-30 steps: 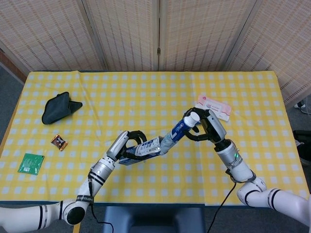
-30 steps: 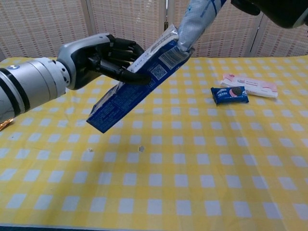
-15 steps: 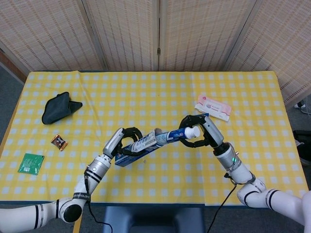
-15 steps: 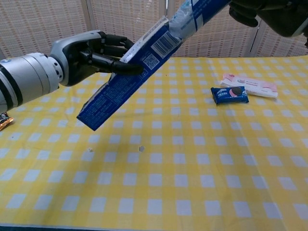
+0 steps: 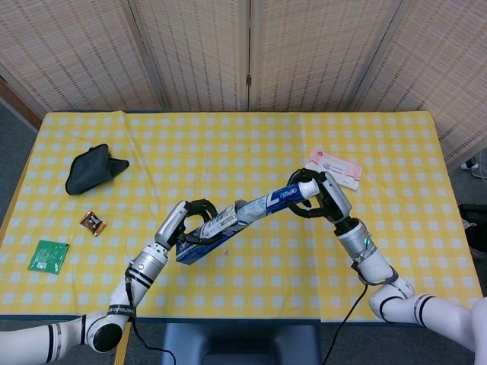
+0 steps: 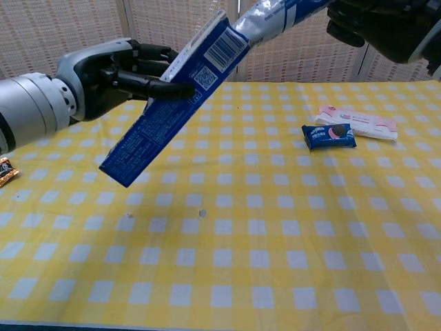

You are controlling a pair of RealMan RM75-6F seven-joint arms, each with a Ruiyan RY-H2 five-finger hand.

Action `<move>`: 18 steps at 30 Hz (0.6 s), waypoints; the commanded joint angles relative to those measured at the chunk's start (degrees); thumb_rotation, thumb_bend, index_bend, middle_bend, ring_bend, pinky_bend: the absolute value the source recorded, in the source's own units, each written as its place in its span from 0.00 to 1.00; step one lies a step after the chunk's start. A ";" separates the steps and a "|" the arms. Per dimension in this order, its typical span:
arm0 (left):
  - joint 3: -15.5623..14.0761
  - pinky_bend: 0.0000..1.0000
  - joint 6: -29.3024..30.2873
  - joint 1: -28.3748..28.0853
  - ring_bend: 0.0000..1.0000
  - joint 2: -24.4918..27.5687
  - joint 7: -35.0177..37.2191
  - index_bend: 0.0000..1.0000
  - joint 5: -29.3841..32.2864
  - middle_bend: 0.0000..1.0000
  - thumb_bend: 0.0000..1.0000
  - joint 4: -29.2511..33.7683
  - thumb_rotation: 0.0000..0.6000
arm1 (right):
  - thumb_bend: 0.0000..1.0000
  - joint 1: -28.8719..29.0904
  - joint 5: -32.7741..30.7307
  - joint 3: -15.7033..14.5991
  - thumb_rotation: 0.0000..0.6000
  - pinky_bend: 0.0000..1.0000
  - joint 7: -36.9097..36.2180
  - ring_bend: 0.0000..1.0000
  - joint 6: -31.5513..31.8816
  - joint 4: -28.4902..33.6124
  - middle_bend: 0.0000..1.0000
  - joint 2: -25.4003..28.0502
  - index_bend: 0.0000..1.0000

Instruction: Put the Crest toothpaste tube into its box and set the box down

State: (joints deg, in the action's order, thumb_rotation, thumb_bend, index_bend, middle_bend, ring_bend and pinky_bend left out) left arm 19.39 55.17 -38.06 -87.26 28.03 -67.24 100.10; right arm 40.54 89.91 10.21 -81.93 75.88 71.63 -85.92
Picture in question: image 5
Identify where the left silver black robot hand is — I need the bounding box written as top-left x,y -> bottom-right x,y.
154,198 -> 220,252

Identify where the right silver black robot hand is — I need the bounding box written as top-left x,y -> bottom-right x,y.
287,169 -> 353,224

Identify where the blue Crest toothpaste box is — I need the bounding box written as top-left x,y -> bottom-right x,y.
175,200 -> 253,267

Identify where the blue white Crest toothpaste tube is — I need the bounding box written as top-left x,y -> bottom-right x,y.
243,179 -> 319,224

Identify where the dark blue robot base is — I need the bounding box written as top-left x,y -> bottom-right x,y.
159,322 -> 323,365

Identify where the pink white wet wipes pack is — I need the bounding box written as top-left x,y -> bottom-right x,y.
304,148 -> 363,191

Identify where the brown orange snack packet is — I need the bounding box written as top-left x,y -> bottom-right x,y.
78,211 -> 107,238

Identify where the dark green folded cloth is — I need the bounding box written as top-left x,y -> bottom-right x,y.
65,143 -> 130,196

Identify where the yellow white checked tablecloth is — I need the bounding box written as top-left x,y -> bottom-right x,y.
0,109 -> 487,323

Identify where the green sachet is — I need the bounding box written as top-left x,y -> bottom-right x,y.
27,240 -> 71,275

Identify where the black bag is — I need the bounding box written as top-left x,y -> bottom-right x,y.
458,204 -> 487,260

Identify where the woven bamboo screen panel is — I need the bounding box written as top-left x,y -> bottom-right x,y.
0,0 -> 168,113
127,0 -> 252,113
352,0 -> 487,164
249,0 -> 403,113

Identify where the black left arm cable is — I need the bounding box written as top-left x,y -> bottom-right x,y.
131,319 -> 177,365

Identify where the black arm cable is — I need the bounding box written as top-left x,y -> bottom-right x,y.
323,283 -> 369,365
131,319 -> 177,365

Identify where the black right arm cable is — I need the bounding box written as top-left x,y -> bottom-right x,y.
323,283 -> 369,365

